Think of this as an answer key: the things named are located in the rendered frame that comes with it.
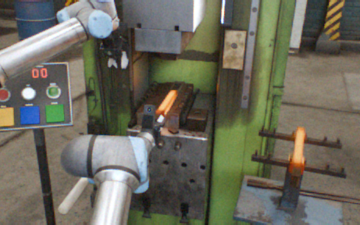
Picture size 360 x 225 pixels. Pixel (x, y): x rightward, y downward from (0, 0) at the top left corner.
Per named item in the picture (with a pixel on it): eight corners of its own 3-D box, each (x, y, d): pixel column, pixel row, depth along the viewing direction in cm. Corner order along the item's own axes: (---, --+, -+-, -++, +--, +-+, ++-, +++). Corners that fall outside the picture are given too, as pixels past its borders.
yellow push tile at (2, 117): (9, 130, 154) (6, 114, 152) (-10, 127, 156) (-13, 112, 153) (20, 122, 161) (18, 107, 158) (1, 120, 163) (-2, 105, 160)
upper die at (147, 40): (180, 54, 157) (181, 31, 153) (134, 50, 160) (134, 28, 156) (195, 33, 194) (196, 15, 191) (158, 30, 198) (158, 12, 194)
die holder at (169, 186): (203, 220, 181) (208, 138, 163) (128, 209, 187) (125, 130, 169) (215, 161, 231) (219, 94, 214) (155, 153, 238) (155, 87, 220)
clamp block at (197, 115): (204, 132, 169) (205, 119, 166) (186, 130, 170) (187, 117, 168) (208, 121, 180) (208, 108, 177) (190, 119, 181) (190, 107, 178)
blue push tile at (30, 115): (40, 123, 159) (38, 105, 160) (20, 125, 157) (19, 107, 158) (40, 123, 161) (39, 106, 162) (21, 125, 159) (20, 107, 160)
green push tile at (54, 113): (64, 121, 161) (63, 104, 162) (46, 122, 159) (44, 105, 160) (65, 121, 163) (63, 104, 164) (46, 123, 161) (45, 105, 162)
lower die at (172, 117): (178, 129, 171) (179, 112, 167) (137, 124, 174) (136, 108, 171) (193, 96, 209) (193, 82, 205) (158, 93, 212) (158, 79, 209)
